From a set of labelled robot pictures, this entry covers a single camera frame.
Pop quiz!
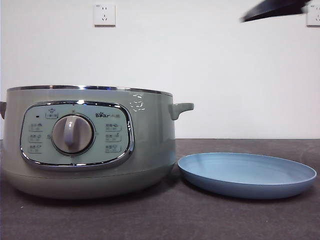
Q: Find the blue round plate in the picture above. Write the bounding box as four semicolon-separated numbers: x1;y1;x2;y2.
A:
177;152;318;200

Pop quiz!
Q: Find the pale green electric steamer pot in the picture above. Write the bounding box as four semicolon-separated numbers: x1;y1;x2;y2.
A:
0;84;195;200

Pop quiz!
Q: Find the white wall power outlet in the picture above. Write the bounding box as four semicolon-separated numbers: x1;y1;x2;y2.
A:
93;3;117;28
306;3;320;27

